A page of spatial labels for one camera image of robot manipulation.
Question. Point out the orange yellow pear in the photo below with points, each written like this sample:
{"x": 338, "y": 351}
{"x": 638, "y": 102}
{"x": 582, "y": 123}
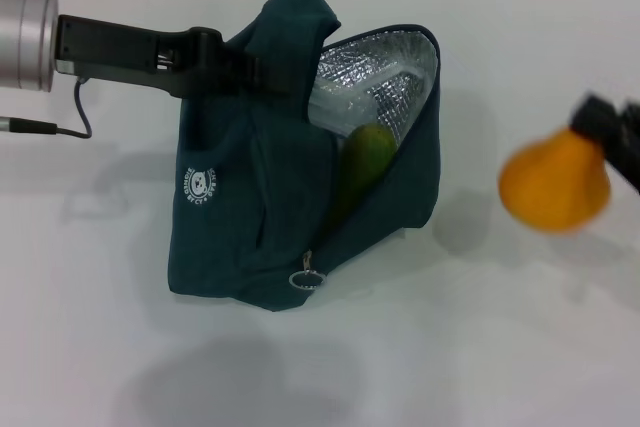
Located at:
{"x": 555, "y": 187}

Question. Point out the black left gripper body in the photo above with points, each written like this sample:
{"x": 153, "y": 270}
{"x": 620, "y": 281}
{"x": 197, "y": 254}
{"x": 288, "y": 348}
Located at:
{"x": 125, "y": 57}

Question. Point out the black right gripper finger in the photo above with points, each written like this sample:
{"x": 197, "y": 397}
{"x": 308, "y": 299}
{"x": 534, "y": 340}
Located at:
{"x": 595, "y": 117}

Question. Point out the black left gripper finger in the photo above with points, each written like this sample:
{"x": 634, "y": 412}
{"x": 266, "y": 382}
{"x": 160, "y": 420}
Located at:
{"x": 265, "y": 78}

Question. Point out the dark teal insulated lunch bag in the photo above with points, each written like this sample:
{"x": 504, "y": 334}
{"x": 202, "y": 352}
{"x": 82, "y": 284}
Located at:
{"x": 240, "y": 197}

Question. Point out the white and silver left arm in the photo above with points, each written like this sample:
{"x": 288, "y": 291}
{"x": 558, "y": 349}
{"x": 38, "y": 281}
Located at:
{"x": 25, "y": 39}

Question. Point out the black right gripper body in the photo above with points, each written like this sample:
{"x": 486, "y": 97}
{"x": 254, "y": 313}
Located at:
{"x": 627, "y": 147}

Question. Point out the green cucumber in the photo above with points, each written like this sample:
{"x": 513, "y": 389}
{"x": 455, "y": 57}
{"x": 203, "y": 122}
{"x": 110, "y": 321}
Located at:
{"x": 365, "y": 157}

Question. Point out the clear container with blue lid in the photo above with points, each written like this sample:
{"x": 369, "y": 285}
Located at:
{"x": 340, "y": 107}

